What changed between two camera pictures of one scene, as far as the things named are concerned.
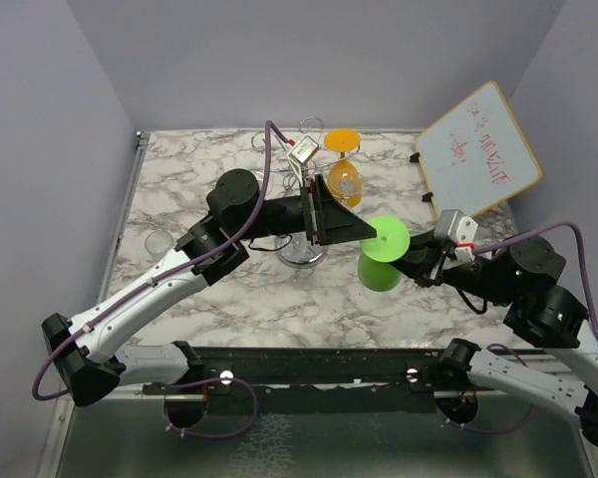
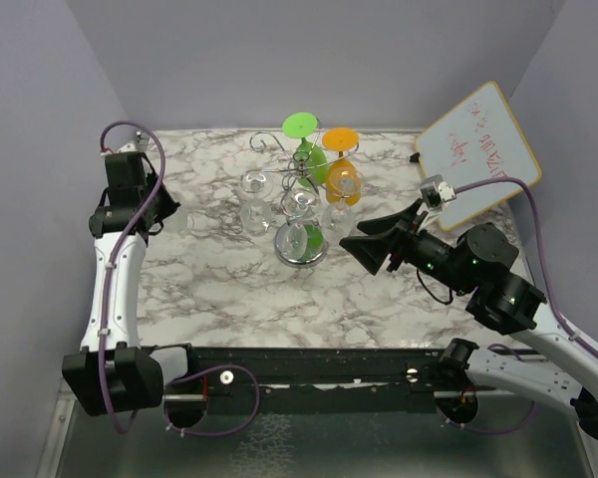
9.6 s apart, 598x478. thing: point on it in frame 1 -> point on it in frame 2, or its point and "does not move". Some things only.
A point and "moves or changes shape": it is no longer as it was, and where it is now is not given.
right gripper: x=424 y=259 -> x=372 y=250
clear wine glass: x=346 y=182 moves or changes shape
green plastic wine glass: x=376 y=268 moves or changes shape
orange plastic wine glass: x=344 y=177 does not move
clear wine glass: x=158 y=243 -> x=179 y=223
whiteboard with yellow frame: x=475 y=155 does not move
